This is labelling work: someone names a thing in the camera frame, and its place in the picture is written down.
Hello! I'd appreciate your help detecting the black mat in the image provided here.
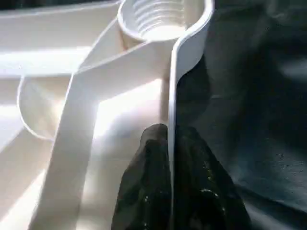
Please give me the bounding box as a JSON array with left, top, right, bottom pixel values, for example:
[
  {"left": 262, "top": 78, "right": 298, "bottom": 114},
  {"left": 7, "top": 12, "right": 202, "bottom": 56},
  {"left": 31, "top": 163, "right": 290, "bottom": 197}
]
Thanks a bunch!
[{"left": 174, "top": 0, "right": 307, "bottom": 230}]

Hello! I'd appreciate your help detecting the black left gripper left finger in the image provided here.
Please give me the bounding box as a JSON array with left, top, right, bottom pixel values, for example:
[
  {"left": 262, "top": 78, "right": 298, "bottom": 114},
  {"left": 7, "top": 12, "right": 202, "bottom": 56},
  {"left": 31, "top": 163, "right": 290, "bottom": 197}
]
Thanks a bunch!
[{"left": 111, "top": 123, "right": 174, "bottom": 230}]

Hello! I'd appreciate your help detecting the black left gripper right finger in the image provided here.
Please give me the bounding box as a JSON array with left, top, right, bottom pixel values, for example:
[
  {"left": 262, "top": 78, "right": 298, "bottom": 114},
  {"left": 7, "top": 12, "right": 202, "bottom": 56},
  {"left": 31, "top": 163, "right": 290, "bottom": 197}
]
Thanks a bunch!
[{"left": 171, "top": 126, "right": 251, "bottom": 230}]

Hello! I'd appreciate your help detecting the white plastic table top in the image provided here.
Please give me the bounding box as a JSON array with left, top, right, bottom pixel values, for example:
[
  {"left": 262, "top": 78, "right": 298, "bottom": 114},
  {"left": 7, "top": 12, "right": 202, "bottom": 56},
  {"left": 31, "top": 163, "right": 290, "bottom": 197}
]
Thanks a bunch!
[{"left": 0, "top": 0, "right": 215, "bottom": 230}]

